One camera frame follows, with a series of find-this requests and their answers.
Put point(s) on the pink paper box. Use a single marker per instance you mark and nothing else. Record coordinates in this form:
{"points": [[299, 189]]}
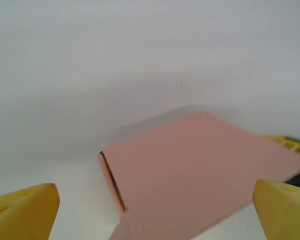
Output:
{"points": [[177, 162]]}

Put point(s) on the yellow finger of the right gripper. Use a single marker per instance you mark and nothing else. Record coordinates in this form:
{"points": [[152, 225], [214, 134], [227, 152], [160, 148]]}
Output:
{"points": [[287, 143]]}

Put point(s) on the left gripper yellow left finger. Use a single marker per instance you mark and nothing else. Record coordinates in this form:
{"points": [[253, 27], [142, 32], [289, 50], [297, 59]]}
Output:
{"points": [[22, 212]]}

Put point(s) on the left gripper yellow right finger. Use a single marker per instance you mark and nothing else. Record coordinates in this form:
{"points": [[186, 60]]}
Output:
{"points": [[285, 212]]}

